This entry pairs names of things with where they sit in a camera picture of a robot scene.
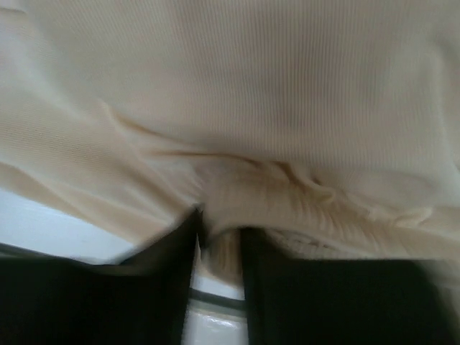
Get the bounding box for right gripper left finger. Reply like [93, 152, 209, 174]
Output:
[1, 210, 202, 344]

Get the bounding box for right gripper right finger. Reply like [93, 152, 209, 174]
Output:
[240, 228, 459, 344]

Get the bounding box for beige trousers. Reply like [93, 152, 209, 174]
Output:
[1, 1, 459, 291]

